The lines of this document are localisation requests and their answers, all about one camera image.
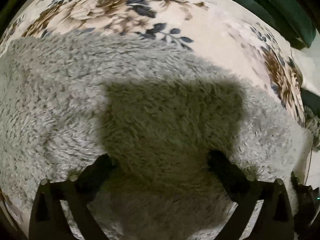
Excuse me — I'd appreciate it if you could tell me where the grey fluffy fleece pant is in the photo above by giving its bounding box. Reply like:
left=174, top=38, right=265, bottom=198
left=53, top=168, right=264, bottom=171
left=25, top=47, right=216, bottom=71
left=1, top=31, right=312, bottom=239

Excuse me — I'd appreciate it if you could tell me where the dark green pillow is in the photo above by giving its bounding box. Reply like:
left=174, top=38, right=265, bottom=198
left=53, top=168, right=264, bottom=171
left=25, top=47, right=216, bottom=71
left=233, top=0, right=316, bottom=49

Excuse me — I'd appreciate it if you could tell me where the floral cream bed blanket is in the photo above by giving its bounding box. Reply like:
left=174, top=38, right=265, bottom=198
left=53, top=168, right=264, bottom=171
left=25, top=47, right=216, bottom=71
left=1, top=0, right=305, bottom=125

